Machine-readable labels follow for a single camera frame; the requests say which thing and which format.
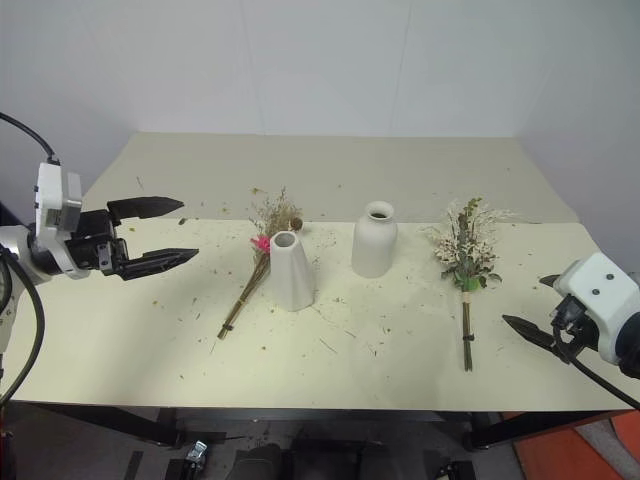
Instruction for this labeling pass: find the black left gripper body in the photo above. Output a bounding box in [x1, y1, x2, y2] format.
[63, 208, 131, 276]

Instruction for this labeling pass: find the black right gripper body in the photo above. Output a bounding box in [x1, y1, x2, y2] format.
[549, 294, 602, 365]

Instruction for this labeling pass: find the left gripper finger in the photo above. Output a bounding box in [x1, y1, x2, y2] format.
[118, 247, 201, 283]
[106, 195, 186, 225]

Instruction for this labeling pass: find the tapered white ceramic vase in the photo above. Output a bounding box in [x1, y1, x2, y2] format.
[268, 230, 317, 313]

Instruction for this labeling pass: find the bottle-shaped white ceramic vase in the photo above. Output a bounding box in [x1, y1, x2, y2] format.
[350, 200, 400, 279]

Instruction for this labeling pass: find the dried white and green bouquet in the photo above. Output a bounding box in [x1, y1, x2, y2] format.
[423, 195, 522, 373]

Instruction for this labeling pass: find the dried bouquet with pink flower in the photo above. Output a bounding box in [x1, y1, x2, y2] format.
[215, 186, 307, 342]

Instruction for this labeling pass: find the orange floor mat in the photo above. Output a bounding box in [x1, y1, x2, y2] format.
[499, 409, 640, 480]

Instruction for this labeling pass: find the silver caster wheel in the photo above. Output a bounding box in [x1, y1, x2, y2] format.
[185, 439, 210, 474]

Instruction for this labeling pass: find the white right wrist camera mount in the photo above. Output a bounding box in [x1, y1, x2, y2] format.
[551, 252, 640, 364]

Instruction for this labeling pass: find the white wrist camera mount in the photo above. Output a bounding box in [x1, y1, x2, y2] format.
[32, 160, 84, 279]
[551, 252, 640, 364]

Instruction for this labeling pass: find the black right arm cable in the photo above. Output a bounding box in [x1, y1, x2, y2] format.
[563, 299, 640, 407]

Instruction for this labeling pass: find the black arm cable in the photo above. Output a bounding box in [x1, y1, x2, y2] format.
[563, 299, 640, 407]
[0, 111, 62, 402]

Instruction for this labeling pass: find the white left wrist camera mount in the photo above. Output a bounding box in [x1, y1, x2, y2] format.
[32, 160, 84, 279]

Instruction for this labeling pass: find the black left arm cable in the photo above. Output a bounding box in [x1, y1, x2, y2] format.
[0, 111, 62, 402]

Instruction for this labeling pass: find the black metal table frame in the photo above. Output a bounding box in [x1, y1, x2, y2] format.
[8, 401, 637, 452]

